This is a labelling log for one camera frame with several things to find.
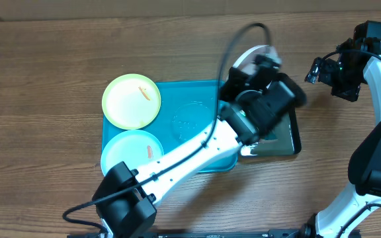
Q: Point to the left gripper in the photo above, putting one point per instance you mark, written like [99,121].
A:
[235,79]

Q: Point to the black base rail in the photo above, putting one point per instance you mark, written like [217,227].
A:
[273,233]

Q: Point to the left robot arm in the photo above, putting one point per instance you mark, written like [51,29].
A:
[127,200]

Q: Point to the light blue plate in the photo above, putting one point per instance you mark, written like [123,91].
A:
[134,147]

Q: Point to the black water tray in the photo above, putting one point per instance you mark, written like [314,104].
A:
[283,142]

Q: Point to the teal plastic tray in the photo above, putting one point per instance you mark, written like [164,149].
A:
[187,107]

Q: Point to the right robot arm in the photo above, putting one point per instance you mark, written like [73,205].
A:
[359,63]

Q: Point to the yellow-green plate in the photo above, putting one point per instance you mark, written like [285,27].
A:
[131,101]

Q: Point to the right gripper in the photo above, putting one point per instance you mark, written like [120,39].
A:
[325,71]

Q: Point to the white pink plate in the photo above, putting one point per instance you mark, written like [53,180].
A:
[245,62]

